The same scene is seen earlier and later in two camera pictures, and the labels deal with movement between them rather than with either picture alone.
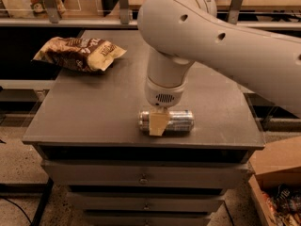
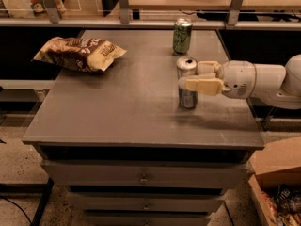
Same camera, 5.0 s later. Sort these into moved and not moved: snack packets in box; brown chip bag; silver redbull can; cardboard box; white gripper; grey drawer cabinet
Moved: white gripper; silver redbull can
Not moved: grey drawer cabinet; snack packets in box; cardboard box; brown chip bag
